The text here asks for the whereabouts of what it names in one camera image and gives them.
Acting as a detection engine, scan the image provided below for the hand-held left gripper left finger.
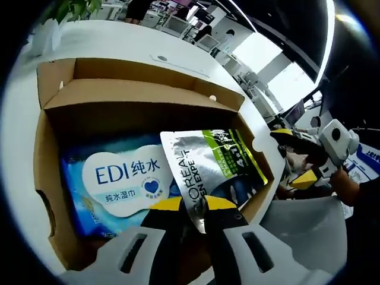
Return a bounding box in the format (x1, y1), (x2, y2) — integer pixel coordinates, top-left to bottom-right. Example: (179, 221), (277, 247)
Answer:
(91, 197), (213, 285)

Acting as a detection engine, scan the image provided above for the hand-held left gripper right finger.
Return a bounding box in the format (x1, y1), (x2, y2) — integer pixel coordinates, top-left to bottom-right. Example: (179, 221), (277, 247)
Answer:
(204, 195), (309, 285)

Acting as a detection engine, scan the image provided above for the silver green face mask sachet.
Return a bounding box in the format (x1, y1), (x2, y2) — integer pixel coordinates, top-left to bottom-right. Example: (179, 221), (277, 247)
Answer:
(159, 128), (267, 235)

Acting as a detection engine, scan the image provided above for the blue wet wipes soft pack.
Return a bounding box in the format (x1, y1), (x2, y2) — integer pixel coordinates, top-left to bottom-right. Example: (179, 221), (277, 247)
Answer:
(61, 133), (185, 238)

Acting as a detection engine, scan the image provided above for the brown cardboard shoe box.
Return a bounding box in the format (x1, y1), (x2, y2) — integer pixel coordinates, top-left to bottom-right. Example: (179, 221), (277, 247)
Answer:
(33, 58), (276, 271)

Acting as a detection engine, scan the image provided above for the desk monitor purple screen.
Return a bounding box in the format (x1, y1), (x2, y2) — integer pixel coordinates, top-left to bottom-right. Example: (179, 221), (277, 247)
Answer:
(284, 99), (305, 131)

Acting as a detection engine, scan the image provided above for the long ceiling light strip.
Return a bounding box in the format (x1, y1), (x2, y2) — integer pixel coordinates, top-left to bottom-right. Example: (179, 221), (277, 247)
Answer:
(314, 0), (336, 84)

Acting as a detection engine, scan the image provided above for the white office chair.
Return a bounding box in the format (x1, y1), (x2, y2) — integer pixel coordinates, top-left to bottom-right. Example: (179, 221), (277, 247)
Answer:
(162, 14), (188, 38)
(198, 35), (220, 50)

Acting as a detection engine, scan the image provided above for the green potted plant white pot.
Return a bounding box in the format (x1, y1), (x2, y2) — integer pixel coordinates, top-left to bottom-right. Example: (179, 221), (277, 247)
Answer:
(26, 0), (103, 58)

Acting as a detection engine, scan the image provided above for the blue wall poster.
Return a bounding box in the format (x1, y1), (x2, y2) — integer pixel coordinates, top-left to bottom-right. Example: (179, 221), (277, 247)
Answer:
(347, 142), (380, 182)

